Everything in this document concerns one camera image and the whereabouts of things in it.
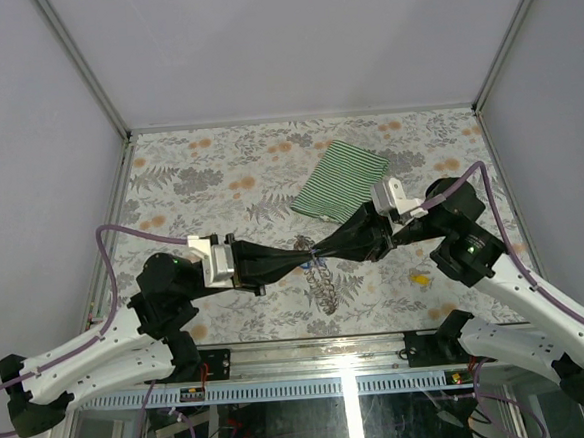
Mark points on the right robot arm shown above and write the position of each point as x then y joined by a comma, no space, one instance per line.
471,255

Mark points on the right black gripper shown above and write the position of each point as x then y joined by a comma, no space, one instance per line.
365,235

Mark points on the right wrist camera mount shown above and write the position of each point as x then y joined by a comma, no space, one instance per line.
390,201

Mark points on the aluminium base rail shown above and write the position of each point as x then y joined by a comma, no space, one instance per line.
308,368

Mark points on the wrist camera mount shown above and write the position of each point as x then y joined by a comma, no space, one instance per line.
390,201
216,258

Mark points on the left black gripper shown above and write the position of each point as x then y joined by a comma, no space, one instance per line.
255,265

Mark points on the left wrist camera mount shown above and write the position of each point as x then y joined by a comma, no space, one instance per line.
216,258

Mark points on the green striped cloth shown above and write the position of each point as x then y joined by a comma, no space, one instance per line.
340,183

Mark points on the key with blue tag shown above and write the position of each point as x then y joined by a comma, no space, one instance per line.
320,263

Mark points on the yellow key tag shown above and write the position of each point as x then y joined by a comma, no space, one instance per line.
420,278

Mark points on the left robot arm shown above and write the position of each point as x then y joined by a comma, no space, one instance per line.
143,341

